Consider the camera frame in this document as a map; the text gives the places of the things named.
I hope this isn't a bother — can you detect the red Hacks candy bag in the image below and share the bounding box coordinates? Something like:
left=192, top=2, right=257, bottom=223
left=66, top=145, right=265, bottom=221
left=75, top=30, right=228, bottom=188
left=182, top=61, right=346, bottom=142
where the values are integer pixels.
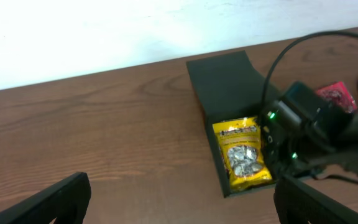
left=315, top=82, right=357, bottom=113

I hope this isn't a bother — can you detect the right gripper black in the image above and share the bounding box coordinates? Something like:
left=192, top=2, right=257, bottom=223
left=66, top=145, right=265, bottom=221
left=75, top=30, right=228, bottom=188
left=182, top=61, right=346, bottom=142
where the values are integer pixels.
left=259, top=82, right=353, bottom=180

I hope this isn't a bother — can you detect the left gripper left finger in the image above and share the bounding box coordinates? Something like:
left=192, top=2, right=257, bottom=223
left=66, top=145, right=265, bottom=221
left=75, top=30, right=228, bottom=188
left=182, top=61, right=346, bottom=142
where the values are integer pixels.
left=0, top=172, right=91, bottom=224

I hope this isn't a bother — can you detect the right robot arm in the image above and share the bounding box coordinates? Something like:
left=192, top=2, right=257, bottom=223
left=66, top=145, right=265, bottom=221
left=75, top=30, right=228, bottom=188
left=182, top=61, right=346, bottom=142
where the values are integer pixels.
left=259, top=82, right=358, bottom=179

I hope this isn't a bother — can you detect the yellow candy bag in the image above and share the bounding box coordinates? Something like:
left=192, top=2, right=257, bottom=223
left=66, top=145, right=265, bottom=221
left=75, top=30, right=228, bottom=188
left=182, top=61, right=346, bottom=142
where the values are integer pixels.
left=213, top=116, right=273, bottom=191

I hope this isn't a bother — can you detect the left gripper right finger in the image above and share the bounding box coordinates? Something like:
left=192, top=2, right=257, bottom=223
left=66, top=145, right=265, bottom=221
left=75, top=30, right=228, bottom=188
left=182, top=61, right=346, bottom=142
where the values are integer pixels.
left=273, top=175, right=358, bottom=224

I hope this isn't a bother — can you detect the black cardboard box with lid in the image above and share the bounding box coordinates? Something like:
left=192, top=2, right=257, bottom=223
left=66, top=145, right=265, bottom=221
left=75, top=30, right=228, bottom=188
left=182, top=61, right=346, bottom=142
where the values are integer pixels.
left=186, top=51, right=281, bottom=197

